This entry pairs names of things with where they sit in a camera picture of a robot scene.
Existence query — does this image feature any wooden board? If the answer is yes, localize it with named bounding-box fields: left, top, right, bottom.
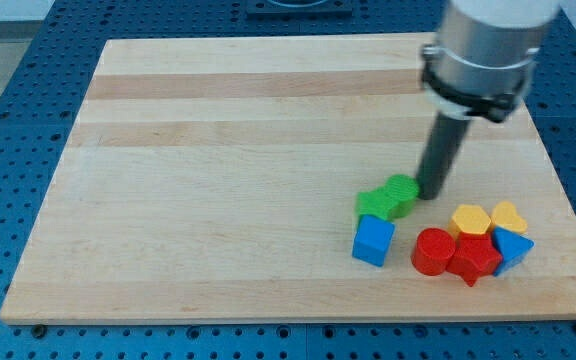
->
left=0, top=33, right=576, bottom=325

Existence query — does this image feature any green cylinder block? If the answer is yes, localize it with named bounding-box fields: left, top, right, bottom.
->
left=384, top=174, right=419, bottom=220

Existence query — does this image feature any green star block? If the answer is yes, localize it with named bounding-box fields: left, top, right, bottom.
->
left=354, top=188, right=399, bottom=221

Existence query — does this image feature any blue triangle block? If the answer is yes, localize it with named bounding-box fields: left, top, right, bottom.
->
left=492, top=227, right=535, bottom=277

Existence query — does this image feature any blue cube block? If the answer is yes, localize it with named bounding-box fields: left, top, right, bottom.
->
left=352, top=215, right=396, bottom=267

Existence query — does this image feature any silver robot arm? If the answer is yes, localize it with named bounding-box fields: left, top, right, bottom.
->
left=421, top=0, right=560, bottom=123

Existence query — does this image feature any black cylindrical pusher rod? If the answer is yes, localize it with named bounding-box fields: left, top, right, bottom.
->
left=416, top=113, right=471, bottom=200

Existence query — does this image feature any yellow heart block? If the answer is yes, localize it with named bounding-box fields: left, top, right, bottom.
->
left=489, top=200, right=528, bottom=234

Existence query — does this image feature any yellow hexagon block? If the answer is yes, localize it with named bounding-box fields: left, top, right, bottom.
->
left=447, top=204, right=491, bottom=238

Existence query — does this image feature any red cylinder block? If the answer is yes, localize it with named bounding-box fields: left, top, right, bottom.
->
left=411, top=227, right=457, bottom=276

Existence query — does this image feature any red star block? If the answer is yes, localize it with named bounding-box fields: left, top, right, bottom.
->
left=446, top=232, right=503, bottom=287

